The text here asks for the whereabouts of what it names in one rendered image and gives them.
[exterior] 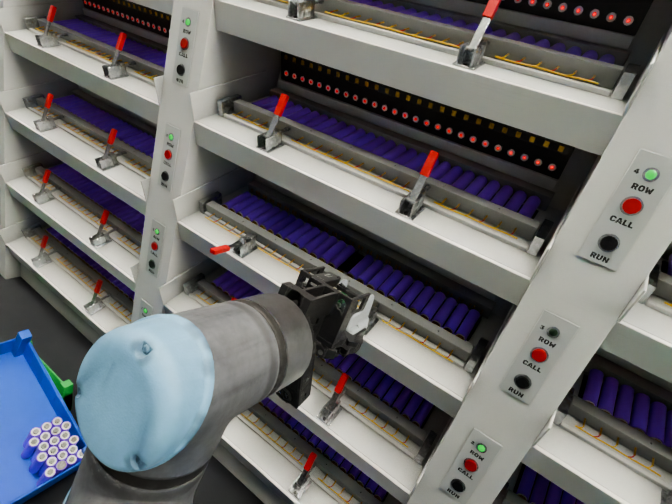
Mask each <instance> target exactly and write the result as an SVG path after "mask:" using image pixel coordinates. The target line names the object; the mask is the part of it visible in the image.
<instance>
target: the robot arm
mask: <svg viewBox="0 0 672 504"><path fill-rule="evenodd" d="M324 269H325V267H324V266H321V267H314V268H308V269H302V270H301V271H300V274H299V276H298V279H297V281H296V284H293V283H292V282H290V281H289V282H284V283H282V284H281V287H280V289H279V292H278V294H277V293H264V294H259V295H254V296H250V297H245V298H241V299H237V300H231V301H227V302H222V303H218V304H213V305H209V306H204V307H200V308H195V309H191V310H186V311H182V312H177V313H173V314H156V315H151V316H147V317H144V318H142V319H139V320H137V321H135V322H133V323H132V324H128V325H125V326H121V327H118V328H115V329H113V330H111V331H109V332H108V333H106V334H105V335H103V336H102V337H101V338H99V339H98V340H97V341H96V342H95V343H94V344H93V346H92V347H91V348H90V349H89V351H88V353H87V354H86V356H85V358H84V360H83V362H82V364H81V366H80V369H79V373H78V376H77V381H76V383H77V395H76V396H75V409H76V416H77V421H78V425H79V428H80V431H81V434H82V436H83V439H84V441H85V443H86V445H87V447H86V449H85V452H84V455H83V458H82V460H81V463H80V466H79V468H78V471H77V474H76V476H75V479H74V482H73V484H72V487H71V489H70V490H69V492H68V494H67V495H66V497H65V499H64V502H63V504H193V497H194V493H195V490H196V488H197V486H198V484H199V482H200V480H201V478H202V476H203V474H204V472H205V470H206V468H207V465H208V463H209V461H210V459H211V457H212V455H213V454H214V452H215V450H216V448H217V446H218V444H219V442H220V440H221V437H222V435H223V433H224V431H225V429H226V427H227V425H228V424H229V423H230V421H231V420H232V419H233V418H234V417H236V416H237V415H239V414H241V413H242V412H244V411H246V410H247V409H249V408H251V407H252V406H254V405H256V404H257V403H259V402H261V401H262V400H264V399H265V398H267V397H269V396H271V395H272V394H274V393H276V394H277V395H278V396H279V397H280V398H281V399H282V400H283V401H285V402H286V403H289V404H291V405H292V406H293V407H294V408H295V409H297V408H298V407H299V406H300V405H301V404H302V403H303V402H304V401H305V400H306V399H307V398H308V397H309V396H310V392H311V384H312V376H313V368H314V360H315V354H316V355H317V356H318V357H320V358H321V359H322V358H324V359H334V357H338V356H339V354H340V355H341V356H343V357H346V356H347V355H349V354H353V353H356V352H357V351H358V350H359V349H360V347H361V345H362V343H363V336H364V334H365V332H366V329H367V326H368V321H369V318H368V315H369V312H370V309H371V306H372V304H373V301H374V295H373V294H372V295H371V293H369V292H368V293H365V294H362V295H360V296H359V295H358V294H356V293H354V292H352V291H351V290H350V289H349V288H347V284H348V280H347V279H343V280H341V277H340V276H337V275H335V274H333V273H332V272H325V273H323V272H324ZM314 271H317V273H316V274H315V275H312V274H310V273H309V272H314ZM306 278H308V279H309V280H308V282H305V280H306ZM340 280H341V281H340ZM361 299H363V300H362V302H361V304H360V306H359V308H358V309H357V305H358V303H359V301H358V300H361Z"/></svg>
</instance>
